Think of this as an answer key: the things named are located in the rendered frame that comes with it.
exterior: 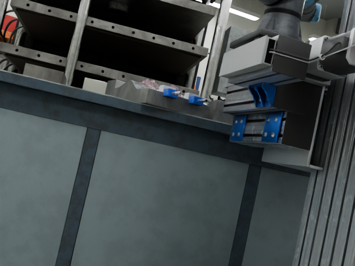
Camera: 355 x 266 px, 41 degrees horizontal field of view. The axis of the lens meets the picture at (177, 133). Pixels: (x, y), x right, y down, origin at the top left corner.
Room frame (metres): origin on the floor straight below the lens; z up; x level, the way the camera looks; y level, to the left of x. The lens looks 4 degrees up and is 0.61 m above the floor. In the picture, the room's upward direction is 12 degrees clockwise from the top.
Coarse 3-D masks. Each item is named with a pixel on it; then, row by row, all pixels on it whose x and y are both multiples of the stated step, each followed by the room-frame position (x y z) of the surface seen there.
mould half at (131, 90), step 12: (108, 84) 2.09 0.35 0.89; (120, 84) 2.02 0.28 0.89; (132, 84) 1.82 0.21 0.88; (120, 96) 1.92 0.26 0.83; (132, 96) 1.80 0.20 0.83; (144, 96) 1.69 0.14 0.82; (156, 96) 1.68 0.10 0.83; (168, 108) 1.71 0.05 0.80; (180, 108) 1.73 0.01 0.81; (192, 108) 1.75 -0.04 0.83; (204, 108) 1.77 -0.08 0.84
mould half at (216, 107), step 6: (204, 102) 2.07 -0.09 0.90; (210, 102) 1.92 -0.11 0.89; (216, 102) 1.82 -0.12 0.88; (222, 102) 1.83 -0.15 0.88; (210, 108) 1.90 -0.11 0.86; (216, 108) 1.82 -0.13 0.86; (222, 108) 1.83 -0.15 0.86; (210, 114) 1.88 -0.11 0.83; (216, 114) 1.83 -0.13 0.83; (222, 114) 1.83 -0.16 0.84; (228, 114) 1.83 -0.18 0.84; (216, 120) 1.83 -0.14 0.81; (222, 120) 1.83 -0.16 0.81; (228, 120) 1.83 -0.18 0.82
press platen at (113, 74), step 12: (0, 48) 2.46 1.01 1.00; (12, 48) 2.47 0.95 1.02; (24, 48) 2.48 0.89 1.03; (36, 60) 2.51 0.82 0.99; (48, 60) 2.50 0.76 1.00; (60, 60) 2.53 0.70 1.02; (96, 72) 2.54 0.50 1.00; (108, 72) 2.55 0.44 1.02; (120, 72) 2.56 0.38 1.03; (168, 84) 2.61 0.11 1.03
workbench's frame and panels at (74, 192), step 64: (0, 128) 1.68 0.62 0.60; (64, 128) 1.72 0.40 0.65; (128, 128) 1.75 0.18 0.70; (192, 128) 1.79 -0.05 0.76; (0, 192) 1.69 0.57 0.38; (64, 192) 1.73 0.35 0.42; (128, 192) 1.76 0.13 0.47; (192, 192) 1.80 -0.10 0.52; (256, 192) 1.84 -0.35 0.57; (0, 256) 1.70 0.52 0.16; (64, 256) 1.73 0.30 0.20; (128, 256) 1.77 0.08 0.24; (192, 256) 1.81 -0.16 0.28; (256, 256) 1.85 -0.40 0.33
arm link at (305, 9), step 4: (308, 0) 1.64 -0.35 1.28; (312, 0) 1.65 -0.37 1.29; (316, 0) 1.68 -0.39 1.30; (304, 4) 1.66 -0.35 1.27; (308, 4) 1.66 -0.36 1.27; (312, 4) 1.68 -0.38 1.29; (304, 8) 1.69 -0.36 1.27; (308, 8) 1.70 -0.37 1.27; (312, 8) 1.72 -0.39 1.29; (304, 12) 1.73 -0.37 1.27; (308, 12) 1.73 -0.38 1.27
